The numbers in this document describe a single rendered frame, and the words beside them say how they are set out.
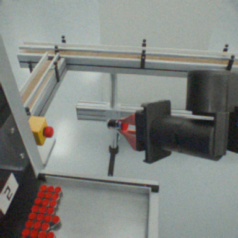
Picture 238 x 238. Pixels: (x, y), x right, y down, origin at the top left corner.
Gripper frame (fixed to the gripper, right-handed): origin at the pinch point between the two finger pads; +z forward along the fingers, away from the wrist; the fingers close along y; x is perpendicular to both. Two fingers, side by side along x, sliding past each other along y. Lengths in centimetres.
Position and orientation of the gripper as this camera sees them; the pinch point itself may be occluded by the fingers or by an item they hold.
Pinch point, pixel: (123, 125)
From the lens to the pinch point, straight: 47.6
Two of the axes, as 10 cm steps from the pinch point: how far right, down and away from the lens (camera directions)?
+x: 7.5, -1.6, 6.5
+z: -6.6, -0.9, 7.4
